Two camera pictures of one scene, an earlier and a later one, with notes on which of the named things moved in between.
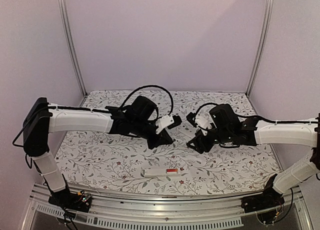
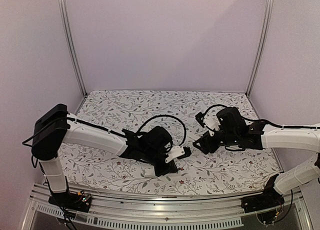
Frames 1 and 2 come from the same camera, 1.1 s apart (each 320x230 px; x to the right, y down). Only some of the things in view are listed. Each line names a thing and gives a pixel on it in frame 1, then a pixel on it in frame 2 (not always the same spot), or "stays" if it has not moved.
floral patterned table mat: (107, 164) stays
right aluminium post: (262, 51) stays
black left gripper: (163, 138) → (171, 168)
